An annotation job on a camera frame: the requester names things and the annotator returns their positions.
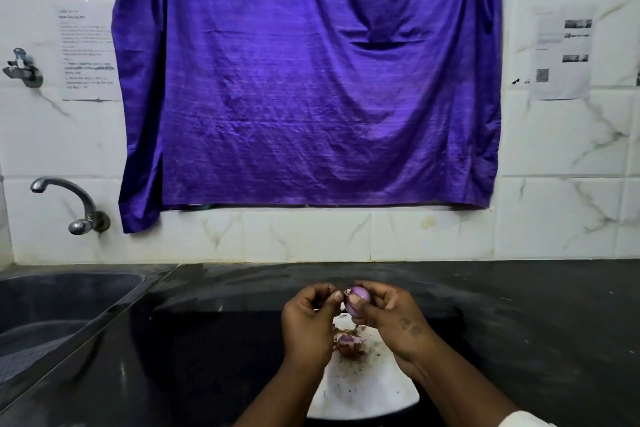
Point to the person's left hand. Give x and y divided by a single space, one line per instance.
306 329

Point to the person's right hand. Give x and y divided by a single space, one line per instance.
397 324

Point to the person's right thumb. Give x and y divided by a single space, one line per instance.
360 312

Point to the person's left thumb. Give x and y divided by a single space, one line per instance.
333 304

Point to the small purple onion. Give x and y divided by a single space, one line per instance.
359 297

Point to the person's right forearm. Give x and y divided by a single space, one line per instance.
457 386

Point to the person's left forearm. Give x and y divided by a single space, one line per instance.
280 399

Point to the pile of onion peels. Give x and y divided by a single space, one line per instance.
348 343

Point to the white round plate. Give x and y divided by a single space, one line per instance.
362 384

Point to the white sleeve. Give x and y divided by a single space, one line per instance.
525 420

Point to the purple hanging cloth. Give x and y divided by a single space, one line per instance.
310 81

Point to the chrome sink faucet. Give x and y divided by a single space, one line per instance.
82 201

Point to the steel kitchen sink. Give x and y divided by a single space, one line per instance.
55 316

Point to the white sheet with pictures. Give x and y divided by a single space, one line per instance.
562 56

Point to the white printed instruction sheet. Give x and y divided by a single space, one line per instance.
87 54

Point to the metal wall valve tap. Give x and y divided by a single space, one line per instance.
24 69

